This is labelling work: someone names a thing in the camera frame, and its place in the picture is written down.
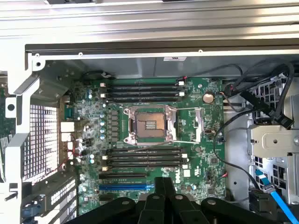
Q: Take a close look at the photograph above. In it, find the blue expansion slot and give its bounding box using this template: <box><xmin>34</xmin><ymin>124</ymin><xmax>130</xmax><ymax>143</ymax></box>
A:
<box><xmin>98</xmin><ymin>183</ymin><xmax>155</xmax><ymax>191</ymax></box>

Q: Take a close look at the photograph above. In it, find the long black expansion slot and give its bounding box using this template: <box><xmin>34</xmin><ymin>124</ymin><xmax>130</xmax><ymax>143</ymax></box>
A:
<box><xmin>98</xmin><ymin>172</ymin><xmax>147</xmax><ymax>180</ymax></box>

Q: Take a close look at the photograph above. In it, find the green motherboard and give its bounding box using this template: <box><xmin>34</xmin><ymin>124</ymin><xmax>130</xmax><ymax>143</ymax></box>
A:
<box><xmin>59</xmin><ymin>78</ymin><xmax>227</xmax><ymax>215</ymax></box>

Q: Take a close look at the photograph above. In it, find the thin metal locking lever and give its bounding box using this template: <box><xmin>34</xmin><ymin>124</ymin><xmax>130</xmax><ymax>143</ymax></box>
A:
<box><xmin>127</xmin><ymin>141</ymin><xmax>175</xmax><ymax>153</ymax></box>

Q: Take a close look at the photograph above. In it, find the blue slot retainer clip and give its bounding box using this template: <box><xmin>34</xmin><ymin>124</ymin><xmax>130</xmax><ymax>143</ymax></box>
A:
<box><xmin>21</xmin><ymin>202</ymin><xmax>42</xmax><ymax>218</ymax></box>

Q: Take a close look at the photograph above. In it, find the grey metal disk bay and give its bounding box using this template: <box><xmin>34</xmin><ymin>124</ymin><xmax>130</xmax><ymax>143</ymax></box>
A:
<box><xmin>247</xmin><ymin>77</ymin><xmax>299</xmax><ymax>206</ymax></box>

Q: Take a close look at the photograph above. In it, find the silver coin battery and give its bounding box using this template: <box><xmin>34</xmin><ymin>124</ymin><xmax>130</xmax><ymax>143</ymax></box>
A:
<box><xmin>202</xmin><ymin>91</ymin><xmax>215</xmax><ymax>104</ymax></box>

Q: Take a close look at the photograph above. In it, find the green graphics card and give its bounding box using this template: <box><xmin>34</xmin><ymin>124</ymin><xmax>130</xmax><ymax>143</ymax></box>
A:
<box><xmin>0</xmin><ymin>77</ymin><xmax>11</xmax><ymax>164</ymax></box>

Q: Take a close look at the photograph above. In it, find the black and grey PC case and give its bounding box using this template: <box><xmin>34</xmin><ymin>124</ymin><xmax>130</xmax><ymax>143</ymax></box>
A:
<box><xmin>0</xmin><ymin>38</ymin><xmax>299</xmax><ymax>224</ymax></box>

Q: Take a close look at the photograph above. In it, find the black plastic bracket block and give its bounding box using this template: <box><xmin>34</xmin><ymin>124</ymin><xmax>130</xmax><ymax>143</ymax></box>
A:
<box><xmin>249</xmin><ymin>189</ymin><xmax>278</xmax><ymax>217</ymax></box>

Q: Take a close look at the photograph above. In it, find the blue SATA wire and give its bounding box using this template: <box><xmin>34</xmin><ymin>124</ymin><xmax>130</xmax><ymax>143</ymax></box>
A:
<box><xmin>254</xmin><ymin>169</ymin><xmax>299</xmax><ymax>224</ymax></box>

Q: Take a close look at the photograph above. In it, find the red-black twisted wire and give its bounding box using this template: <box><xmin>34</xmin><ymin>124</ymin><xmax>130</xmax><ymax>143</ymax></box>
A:
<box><xmin>57</xmin><ymin>134</ymin><xmax>80</xmax><ymax>171</ymax></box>

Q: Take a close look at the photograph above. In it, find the thin black curved cable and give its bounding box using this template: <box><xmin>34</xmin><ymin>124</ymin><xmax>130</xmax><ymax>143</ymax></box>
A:
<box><xmin>213</xmin><ymin>109</ymin><xmax>257</xmax><ymax>194</ymax></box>

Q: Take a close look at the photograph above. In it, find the CPU socket with metal frame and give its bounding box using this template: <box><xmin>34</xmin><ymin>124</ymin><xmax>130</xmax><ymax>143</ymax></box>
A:
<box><xmin>123</xmin><ymin>106</ymin><xmax>175</xmax><ymax>146</ymax></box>

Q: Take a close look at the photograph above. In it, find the black looped fan wire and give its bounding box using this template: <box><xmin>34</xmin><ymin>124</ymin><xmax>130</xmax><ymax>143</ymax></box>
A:
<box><xmin>82</xmin><ymin>70</ymin><xmax>117</xmax><ymax>81</ymax></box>

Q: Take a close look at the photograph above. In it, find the thin grey wire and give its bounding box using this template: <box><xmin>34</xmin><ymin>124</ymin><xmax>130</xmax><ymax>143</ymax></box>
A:
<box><xmin>184</xmin><ymin>63</ymin><xmax>244</xmax><ymax>79</ymax></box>

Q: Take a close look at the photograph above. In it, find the thick black power cable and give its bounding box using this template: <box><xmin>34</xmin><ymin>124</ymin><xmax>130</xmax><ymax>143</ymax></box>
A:
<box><xmin>233</xmin><ymin>59</ymin><xmax>295</xmax><ymax>130</ymax></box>

